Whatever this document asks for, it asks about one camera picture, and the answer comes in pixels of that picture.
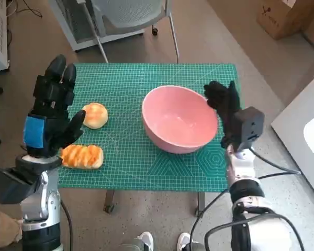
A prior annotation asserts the white board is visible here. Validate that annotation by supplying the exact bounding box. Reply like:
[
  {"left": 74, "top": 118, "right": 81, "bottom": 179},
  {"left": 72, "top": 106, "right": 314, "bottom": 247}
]
[{"left": 271, "top": 69, "right": 314, "bottom": 204}]

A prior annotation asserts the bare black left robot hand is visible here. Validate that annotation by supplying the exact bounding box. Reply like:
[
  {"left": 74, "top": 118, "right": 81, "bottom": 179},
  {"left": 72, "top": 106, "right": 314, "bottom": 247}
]
[{"left": 23, "top": 54, "right": 87, "bottom": 159}]

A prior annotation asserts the pink bowl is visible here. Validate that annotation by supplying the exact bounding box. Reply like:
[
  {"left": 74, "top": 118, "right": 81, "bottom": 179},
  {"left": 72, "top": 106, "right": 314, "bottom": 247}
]
[{"left": 142, "top": 85, "right": 219, "bottom": 154}]

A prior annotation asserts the printed cardboard box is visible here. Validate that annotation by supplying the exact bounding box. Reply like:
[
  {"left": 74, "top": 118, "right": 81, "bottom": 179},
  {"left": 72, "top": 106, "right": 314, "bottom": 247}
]
[{"left": 256, "top": 0, "right": 314, "bottom": 40}]

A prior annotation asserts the person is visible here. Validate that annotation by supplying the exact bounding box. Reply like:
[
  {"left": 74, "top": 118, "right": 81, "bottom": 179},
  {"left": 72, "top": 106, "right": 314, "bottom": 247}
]
[{"left": 0, "top": 208, "right": 24, "bottom": 246}]

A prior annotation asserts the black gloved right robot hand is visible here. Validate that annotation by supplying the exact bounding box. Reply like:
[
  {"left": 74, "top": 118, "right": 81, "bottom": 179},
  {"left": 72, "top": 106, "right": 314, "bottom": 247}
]
[{"left": 203, "top": 80, "right": 243, "bottom": 149}]

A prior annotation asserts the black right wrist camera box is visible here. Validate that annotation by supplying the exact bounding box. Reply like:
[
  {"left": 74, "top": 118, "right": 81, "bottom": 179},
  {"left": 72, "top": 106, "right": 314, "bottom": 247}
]
[{"left": 234, "top": 106, "right": 265, "bottom": 152}]

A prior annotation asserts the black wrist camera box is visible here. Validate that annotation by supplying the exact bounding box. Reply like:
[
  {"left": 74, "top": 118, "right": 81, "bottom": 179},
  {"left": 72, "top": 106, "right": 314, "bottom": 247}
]
[
  {"left": 234, "top": 106, "right": 265, "bottom": 152},
  {"left": 0, "top": 156, "right": 63, "bottom": 204}
]

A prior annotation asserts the round toy bread bun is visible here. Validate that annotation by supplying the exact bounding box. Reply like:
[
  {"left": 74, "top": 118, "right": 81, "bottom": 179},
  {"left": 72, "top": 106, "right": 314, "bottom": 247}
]
[{"left": 81, "top": 102, "right": 108, "bottom": 130}]

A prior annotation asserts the green cutting mat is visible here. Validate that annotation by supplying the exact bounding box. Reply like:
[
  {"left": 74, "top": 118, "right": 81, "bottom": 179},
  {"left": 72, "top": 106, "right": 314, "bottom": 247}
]
[{"left": 57, "top": 62, "right": 243, "bottom": 193}]

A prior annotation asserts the black cable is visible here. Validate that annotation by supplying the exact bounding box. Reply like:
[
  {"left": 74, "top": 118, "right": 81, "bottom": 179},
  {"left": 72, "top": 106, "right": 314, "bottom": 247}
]
[
  {"left": 189, "top": 189, "right": 231, "bottom": 251},
  {"left": 59, "top": 200, "right": 74, "bottom": 251},
  {"left": 204, "top": 214, "right": 306, "bottom": 251}
]

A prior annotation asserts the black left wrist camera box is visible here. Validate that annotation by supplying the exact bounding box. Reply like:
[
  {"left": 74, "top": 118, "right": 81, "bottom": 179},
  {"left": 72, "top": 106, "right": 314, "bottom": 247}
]
[{"left": 0, "top": 156, "right": 63, "bottom": 204}]

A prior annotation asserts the grey mesh chair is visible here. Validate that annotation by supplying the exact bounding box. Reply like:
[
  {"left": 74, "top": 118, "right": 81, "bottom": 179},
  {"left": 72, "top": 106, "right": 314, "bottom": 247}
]
[{"left": 87, "top": 0, "right": 180, "bottom": 63}]

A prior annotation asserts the person's white shoe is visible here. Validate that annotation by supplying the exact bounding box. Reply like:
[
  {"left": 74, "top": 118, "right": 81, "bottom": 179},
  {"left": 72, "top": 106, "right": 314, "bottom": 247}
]
[
  {"left": 177, "top": 232, "right": 193, "bottom": 251},
  {"left": 134, "top": 231, "right": 154, "bottom": 251}
]

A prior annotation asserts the thin black floor wire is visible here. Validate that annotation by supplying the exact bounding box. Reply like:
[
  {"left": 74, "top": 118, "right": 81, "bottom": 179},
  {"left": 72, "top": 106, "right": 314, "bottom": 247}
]
[{"left": 6, "top": 0, "right": 42, "bottom": 19}]

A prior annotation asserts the long striped toy bread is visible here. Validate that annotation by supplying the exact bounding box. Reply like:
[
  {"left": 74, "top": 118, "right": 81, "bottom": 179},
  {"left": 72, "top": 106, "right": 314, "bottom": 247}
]
[{"left": 60, "top": 144, "right": 104, "bottom": 169}]

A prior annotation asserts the table leg with caster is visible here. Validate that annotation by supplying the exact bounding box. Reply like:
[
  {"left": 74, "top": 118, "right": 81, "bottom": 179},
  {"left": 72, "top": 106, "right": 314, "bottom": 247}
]
[
  {"left": 103, "top": 190, "right": 116, "bottom": 213},
  {"left": 195, "top": 192, "right": 206, "bottom": 218}
]

